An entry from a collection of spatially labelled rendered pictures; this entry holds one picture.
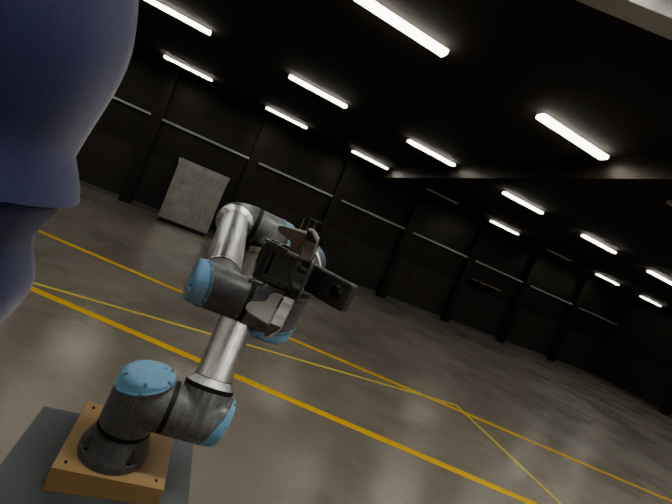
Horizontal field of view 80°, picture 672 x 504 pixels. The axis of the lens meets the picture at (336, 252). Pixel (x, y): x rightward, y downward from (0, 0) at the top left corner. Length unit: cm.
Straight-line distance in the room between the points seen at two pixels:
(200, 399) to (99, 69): 104
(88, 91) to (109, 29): 5
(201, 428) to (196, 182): 1064
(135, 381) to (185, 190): 1062
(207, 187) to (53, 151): 1137
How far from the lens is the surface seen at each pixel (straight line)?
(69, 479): 139
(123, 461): 137
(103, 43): 36
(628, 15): 254
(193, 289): 79
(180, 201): 1176
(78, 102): 35
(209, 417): 129
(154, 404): 128
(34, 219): 38
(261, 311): 58
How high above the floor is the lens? 167
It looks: 3 degrees down
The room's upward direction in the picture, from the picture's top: 23 degrees clockwise
